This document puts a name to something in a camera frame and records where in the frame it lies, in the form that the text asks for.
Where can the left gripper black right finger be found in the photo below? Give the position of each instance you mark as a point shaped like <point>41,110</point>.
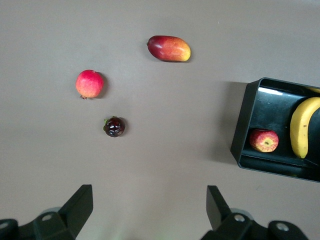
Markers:
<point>220,215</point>

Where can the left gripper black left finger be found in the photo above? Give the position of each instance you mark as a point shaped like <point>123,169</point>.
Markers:
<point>75,212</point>

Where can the red yellow striped apple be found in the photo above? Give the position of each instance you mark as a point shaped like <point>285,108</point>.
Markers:
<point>263,140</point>

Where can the black plastic box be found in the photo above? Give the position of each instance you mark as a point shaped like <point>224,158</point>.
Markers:
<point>270,110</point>

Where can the yellow banana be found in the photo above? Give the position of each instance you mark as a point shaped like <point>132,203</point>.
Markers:
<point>300,125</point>

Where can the dark purple mangosteen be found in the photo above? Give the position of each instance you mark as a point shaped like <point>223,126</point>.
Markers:
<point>114,127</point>

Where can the pink red pomegranate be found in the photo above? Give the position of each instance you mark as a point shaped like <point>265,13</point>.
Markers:
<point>89,83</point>

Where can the red yellow mango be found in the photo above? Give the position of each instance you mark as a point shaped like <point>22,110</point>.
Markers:
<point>168,48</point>

